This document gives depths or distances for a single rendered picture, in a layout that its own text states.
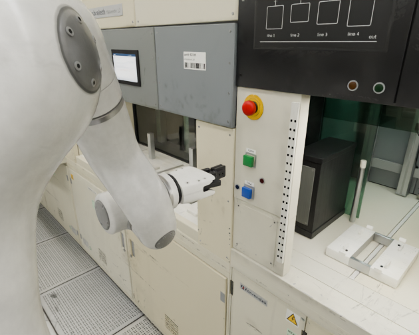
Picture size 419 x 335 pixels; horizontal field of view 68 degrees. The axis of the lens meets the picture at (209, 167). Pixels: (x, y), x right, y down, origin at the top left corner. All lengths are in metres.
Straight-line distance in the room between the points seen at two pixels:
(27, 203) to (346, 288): 0.88
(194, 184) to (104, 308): 1.59
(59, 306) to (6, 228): 2.04
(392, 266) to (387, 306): 0.14
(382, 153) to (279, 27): 1.04
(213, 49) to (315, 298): 0.73
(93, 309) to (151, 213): 1.70
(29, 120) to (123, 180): 0.32
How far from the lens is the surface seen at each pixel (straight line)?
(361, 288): 1.04
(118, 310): 2.16
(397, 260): 1.13
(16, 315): 0.31
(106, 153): 0.49
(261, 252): 1.00
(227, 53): 0.89
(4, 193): 0.25
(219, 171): 0.79
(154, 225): 0.55
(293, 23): 0.77
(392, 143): 1.66
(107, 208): 0.61
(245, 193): 0.92
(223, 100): 0.91
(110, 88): 0.44
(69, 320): 2.19
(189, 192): 0.69
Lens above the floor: 1.51
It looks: 22 degrees down
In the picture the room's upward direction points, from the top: straight up
